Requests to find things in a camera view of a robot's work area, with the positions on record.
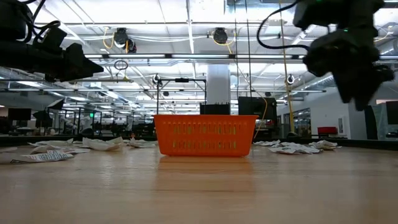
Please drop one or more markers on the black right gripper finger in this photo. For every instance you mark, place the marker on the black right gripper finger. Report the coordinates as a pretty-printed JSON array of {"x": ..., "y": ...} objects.
[
  {"x": 370, "y": 81},
  {"x": 344, "y": 87}
]

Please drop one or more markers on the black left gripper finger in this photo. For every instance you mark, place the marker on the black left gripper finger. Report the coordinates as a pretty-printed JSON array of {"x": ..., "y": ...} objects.
[{"x": 81, "y": 63}]

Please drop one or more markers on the white packet with dark print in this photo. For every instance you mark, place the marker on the white packet with dark print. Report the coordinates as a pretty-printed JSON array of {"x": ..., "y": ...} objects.
[
  {"x": 300, "y": 145},
  {"x": 267, "y": 143},
  {"x": 323, "y": 144},
  {"x": 286, "y": 150}
]

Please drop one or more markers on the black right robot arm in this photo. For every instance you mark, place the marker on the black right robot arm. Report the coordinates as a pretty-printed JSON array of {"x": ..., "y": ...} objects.
[{"x": 326, "y": 12}]

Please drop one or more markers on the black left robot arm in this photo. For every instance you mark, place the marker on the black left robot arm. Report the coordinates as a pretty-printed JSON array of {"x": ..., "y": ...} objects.
[{"x": 12, "y": 18}]

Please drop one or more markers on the red box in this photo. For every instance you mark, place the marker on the red box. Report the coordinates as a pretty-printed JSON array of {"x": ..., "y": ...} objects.
[{"x": 327, "y": 130}]

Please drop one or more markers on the small black monitor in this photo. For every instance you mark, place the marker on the small black monitor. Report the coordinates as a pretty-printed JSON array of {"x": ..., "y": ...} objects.
[{"x": 19, "y": 114}]

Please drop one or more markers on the large black screen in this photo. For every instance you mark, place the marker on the large black screen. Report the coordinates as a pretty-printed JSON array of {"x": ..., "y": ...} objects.
[{"x": 258, "y": 105}]

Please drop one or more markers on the white building column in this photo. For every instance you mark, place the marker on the white building column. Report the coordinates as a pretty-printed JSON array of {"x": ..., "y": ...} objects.
[{"x": 217, "y": 84}]

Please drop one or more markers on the black computer tower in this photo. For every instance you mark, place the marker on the black computer tower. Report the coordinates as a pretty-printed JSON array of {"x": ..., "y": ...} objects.
[{"x": 214, "y": 109}]

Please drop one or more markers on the orange plastic basket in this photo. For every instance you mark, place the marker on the orange plastic basket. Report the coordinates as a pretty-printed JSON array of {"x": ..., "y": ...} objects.
[{"x": 205, "y": 137}]

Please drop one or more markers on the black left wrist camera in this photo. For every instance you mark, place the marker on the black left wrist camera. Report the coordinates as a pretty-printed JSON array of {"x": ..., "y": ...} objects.
[{"x": 51, "y": 39}]

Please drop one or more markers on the black overhead camera frame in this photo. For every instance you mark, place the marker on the black overhead camera frame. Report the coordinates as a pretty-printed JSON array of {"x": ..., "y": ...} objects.
[{"x": 182, "y": 80}]

